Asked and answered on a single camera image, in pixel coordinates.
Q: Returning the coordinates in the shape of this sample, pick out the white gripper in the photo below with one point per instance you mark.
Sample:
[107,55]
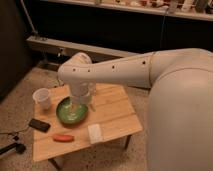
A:
[81,94]

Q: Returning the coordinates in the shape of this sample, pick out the black eraser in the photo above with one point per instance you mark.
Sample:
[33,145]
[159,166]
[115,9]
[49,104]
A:
[39,125]

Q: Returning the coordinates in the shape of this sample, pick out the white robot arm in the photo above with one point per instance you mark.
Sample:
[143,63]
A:
[180,103]

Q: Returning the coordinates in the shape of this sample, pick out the green bowl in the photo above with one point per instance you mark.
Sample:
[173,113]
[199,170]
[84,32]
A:
[68,113]

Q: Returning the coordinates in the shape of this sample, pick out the small wooden table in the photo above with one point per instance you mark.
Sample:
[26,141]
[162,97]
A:
[112,110]

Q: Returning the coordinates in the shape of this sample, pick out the orange carrot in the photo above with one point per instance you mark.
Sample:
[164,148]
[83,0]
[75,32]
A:
[62,138]

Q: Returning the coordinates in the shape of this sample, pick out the black floor stand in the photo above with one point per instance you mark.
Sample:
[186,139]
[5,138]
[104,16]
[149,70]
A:
[18,147]

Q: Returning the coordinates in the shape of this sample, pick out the long metal rail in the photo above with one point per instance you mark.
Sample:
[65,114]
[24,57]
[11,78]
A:
[64,48]

